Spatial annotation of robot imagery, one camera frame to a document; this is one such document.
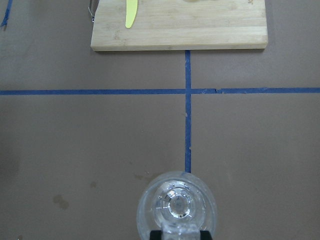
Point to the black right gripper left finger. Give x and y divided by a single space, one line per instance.
155 235

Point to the wooden cutting board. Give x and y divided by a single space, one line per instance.
166 25

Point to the yellow plastic knife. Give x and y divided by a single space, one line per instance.
131 11

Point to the clear wine glass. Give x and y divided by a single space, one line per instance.
176 197

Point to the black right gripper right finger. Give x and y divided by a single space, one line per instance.
205 235

